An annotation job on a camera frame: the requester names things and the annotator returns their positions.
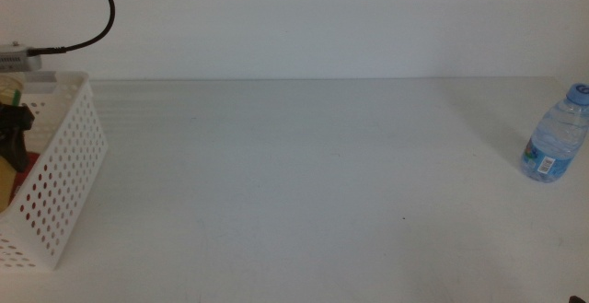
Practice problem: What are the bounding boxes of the yellow juice bottle red label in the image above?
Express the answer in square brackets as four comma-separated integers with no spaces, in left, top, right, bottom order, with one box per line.
[0,73,27,215]

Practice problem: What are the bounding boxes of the clear water bottle blue label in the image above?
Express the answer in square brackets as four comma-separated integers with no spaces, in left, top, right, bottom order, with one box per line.
[519,82,589,183]

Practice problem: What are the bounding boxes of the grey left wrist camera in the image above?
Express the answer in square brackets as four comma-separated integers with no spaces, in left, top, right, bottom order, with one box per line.
[0,42,42,73]

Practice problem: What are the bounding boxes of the red drink can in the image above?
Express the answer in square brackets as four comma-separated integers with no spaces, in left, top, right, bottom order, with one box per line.
[11,151,41,203]

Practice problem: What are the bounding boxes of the white perforated plastic basket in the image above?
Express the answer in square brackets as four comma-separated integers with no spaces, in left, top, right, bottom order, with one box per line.
[0,71,110,272]

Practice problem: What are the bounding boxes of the thick black braided cable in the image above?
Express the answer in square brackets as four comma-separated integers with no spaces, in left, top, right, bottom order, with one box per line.
[27,0,116,56]

